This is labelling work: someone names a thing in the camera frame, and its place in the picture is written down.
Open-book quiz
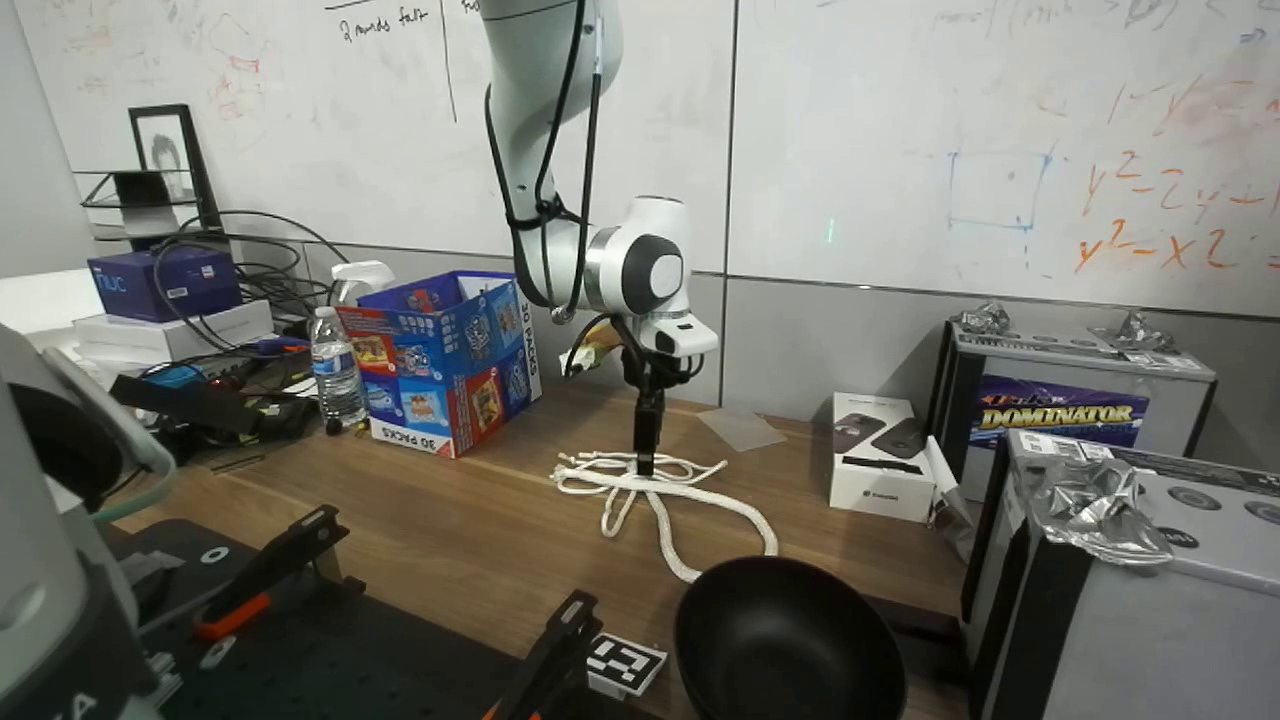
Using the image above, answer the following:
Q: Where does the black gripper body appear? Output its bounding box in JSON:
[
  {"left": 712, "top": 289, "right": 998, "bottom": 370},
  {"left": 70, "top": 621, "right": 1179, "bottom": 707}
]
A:
[{"left": 613, "top": 314, "right": 699, "bottom": 402}]

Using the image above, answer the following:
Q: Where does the long looped white rope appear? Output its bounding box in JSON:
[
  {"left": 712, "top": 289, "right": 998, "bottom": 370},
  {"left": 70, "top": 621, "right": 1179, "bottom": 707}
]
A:
[{"left": 590, "top": 467, "right": 782, "bottom": 586}]

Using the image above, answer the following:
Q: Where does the blue printed cardboard box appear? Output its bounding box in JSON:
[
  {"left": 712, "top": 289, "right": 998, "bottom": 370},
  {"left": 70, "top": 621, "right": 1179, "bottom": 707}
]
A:
[{"left": 331, "top": 267, "right": 549, "bottom": 462}]

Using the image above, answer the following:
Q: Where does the white phone box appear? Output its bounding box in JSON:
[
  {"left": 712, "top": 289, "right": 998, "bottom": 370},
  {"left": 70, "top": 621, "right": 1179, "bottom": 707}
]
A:
[{"left": 824, "top": 386, "right": 961, "bottom": 525}]

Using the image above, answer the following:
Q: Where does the flat white box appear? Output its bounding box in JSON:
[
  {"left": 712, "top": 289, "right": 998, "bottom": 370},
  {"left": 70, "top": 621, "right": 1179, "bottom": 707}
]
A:
[{"left": 65, "top": 294, "right": 279, "bottom": 374}]

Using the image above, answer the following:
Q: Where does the dark blue cardboard box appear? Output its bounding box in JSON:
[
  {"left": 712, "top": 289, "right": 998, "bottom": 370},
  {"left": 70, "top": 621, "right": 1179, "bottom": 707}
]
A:
[{"left": 85, "top": 242, "right": 247, "bottom": 328}]

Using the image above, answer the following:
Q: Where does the black white marker tag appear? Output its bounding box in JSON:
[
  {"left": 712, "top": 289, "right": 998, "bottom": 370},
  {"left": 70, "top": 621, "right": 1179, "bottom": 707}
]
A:
[{"left": 580, "top": 627, "right": 672, "bottom": 707}]

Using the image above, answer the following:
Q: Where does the black frying pan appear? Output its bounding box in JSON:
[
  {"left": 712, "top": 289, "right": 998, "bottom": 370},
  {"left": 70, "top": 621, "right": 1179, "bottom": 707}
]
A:
[{"left": 672, "top": 550, "right": 911, "bottom": 720}]

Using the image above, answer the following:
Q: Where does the white spray bottle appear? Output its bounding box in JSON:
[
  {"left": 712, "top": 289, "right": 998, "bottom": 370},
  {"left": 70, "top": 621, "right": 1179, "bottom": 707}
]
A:
[{"left": 328, "top": 255, "right": 400, "bottom": 311}]

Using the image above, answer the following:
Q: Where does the clear plastic bottle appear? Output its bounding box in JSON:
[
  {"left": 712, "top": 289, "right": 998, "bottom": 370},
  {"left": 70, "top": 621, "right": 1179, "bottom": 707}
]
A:
[{"left": 307, "top": 305, "right": 368, "bottom": 436}]

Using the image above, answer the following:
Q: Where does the small crumpled foil piece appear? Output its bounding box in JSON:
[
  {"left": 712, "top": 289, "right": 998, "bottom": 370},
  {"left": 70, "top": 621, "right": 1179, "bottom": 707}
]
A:
[
  {"left": 1085, "top": 307, "right": 1187, "bottom": 363},
  {"left": 951, "top": 301, "right": 1014, "bottom": 344}
]

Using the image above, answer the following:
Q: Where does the whiteboard with faded writing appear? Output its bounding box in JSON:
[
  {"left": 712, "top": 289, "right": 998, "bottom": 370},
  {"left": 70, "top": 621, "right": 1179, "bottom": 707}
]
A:
[{"left": 725, "top": 0, "right": 1280, "bottom": 320}]

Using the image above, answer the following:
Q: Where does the black tool bag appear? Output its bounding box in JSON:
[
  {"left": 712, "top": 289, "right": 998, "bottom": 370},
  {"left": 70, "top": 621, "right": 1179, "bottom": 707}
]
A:
[{"left": 108, "top": 337, "right": 325, "bottom": 453}]

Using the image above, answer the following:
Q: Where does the large crumpled foil piece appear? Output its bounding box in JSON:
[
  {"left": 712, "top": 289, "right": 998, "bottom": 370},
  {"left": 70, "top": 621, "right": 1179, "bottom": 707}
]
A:
[{"left": 1014, "top": 433, "right": 1179, "bottom": 573}]

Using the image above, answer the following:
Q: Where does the whiteboard with black writing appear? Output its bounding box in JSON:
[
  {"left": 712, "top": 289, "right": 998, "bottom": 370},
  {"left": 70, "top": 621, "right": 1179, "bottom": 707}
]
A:
[{"left": 10, "top": 0, "right": 739, "bottom": 275}]

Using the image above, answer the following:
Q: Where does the grey battery with Dominator label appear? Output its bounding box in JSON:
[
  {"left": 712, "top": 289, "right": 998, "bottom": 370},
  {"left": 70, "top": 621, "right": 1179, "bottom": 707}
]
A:
[{"left": 926, "top": 311, "right": 1220, "bottom": 493}]

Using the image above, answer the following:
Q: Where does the grey battery with round caps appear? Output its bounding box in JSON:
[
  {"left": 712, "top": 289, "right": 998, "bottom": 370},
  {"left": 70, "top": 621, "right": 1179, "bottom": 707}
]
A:
[{"left": 961, "top": 427, "right": 1280, "bottom": 720}]

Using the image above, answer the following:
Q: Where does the black clamp orange handle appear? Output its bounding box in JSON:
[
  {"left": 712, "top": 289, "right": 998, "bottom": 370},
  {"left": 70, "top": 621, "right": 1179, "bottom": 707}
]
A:
[
  {"left": 478, "top": 586, "right": 607, "bottom": 720},
  {"left": 189, "top": 498, "right": 352, "bottom": 647}
]

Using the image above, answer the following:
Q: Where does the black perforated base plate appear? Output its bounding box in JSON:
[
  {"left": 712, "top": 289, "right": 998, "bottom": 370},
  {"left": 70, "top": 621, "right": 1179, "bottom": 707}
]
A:
[{"left": 103, "top": 517, "right": 672, "bottom": 720}]

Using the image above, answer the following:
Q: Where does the black cable bundle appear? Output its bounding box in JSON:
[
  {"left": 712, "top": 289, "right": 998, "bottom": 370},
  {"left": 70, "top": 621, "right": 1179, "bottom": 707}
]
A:
[{"left": 147, "top": 202, "right": 352, "bottom": 352}]

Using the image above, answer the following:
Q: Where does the black picture frame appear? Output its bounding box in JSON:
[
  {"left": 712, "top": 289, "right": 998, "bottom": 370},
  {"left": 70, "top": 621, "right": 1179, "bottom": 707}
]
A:
[{"left": 125, "top": 101, "right": 222, "bottom": 241}]

